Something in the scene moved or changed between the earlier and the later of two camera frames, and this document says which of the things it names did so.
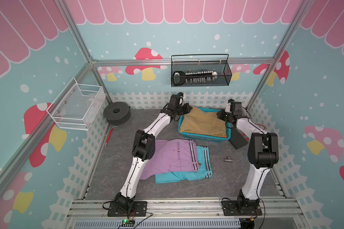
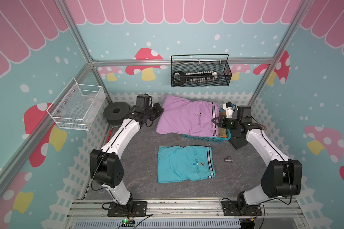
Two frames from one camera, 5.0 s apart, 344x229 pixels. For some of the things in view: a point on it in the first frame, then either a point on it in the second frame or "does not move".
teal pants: (204, 171) does not move
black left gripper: (187, 110) -> (159, 110)
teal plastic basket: (212, 138) does not move
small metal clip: (229, 159) does not move
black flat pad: (238, 140) does not move
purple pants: (171, 155) -> (184, 117)
